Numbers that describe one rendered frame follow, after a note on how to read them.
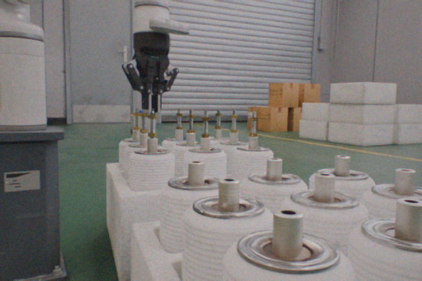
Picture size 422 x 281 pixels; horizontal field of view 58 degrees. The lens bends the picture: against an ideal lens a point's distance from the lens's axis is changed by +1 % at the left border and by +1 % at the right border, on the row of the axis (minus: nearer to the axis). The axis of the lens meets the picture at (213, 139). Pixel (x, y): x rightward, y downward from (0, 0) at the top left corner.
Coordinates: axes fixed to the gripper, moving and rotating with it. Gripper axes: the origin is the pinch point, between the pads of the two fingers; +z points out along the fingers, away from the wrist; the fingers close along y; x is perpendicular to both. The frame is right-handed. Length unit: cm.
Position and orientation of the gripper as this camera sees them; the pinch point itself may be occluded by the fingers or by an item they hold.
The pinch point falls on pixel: (151, 103)
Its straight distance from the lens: 80.4
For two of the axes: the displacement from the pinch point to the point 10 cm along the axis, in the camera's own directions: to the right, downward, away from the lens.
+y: -7.1, 0.6, -7.0
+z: -0.2, 9.9, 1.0
